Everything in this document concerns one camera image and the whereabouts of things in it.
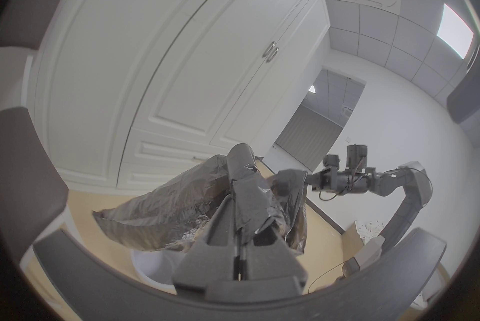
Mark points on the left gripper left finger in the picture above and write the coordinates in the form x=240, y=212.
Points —
x=213, y=248

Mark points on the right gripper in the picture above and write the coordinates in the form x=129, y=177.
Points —
x=326, y=182

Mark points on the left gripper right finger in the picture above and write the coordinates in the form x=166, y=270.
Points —
x=273, y=259

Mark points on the black plastic bag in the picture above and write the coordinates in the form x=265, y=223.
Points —
x=168, y=210

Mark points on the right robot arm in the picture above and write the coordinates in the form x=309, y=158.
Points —
x=412, y=180

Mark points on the white trash bin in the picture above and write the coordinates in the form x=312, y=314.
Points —
x=150, y=267

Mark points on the grey curtain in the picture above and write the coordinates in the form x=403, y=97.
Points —
x=311, y=135

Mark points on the ceiling light panel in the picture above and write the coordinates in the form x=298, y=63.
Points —
x=455, y=30

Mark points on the white wardrobe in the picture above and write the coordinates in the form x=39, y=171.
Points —
x=168, y=49

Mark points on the white chair grey cushions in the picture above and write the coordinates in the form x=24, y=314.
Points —
x=22, y=162

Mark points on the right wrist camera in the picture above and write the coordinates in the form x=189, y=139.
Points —
x=331, y=161

